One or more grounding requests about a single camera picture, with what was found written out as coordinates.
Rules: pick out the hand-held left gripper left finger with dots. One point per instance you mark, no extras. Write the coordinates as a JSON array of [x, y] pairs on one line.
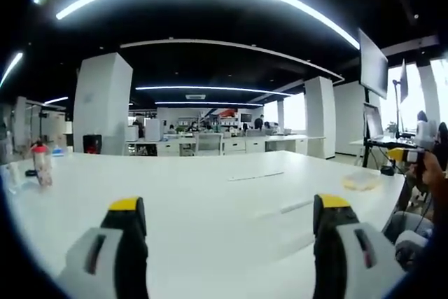
[[122, 243]]

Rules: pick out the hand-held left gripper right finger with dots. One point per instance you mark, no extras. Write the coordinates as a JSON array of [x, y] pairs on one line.
[[336, 243]]

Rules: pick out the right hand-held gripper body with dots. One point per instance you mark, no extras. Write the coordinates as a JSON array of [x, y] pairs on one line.
[[426, 136]]

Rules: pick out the clear plastic storage box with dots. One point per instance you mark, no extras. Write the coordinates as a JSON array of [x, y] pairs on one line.
[[362, 180]]

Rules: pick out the person's right hand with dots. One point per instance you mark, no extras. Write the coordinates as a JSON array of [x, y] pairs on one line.
[[434, 173]]

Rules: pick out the open laptop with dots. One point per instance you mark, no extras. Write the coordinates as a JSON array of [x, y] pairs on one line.
[[374, 122]]

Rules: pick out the black monitor stand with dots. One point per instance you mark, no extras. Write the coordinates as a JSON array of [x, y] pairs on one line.
[[366, 127]]

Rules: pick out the small tilted monitor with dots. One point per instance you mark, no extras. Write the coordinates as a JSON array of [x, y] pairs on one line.
[[404, 82]]

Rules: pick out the large black monitor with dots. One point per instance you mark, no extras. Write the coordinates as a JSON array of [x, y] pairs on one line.
[[374, 64]]

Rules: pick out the black and red chair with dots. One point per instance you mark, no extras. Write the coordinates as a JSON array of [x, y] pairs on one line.
[[92, 144]]

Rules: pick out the blue object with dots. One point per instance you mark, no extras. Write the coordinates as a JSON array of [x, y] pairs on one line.
[[58, 152]]

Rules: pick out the patterned bottle with red cap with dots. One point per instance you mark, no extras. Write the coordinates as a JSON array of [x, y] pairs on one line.
[[42, 166]]

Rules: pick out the small black object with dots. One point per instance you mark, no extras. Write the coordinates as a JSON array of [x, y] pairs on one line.
[[31, 173]]

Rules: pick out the grey mesh office chair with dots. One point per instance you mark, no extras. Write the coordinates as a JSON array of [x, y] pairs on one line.
[[209, 144]]

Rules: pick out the row of white desks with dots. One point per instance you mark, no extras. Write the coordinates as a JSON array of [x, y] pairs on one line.
[[245, 144]]

